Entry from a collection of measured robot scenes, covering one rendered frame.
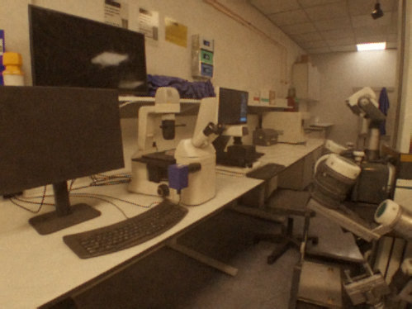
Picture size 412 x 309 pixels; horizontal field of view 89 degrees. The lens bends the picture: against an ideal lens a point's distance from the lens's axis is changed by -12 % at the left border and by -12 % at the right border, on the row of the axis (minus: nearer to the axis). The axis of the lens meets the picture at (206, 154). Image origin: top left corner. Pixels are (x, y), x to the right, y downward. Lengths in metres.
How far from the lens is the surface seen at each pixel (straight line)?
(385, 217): 0.96
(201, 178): 1.07
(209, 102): 1.73
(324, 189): 0.90
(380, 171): 1.09
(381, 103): 6.65
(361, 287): 1.05
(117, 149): 1.09
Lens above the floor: 1.18
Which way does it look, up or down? 10 degrees down
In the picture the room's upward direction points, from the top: straight up
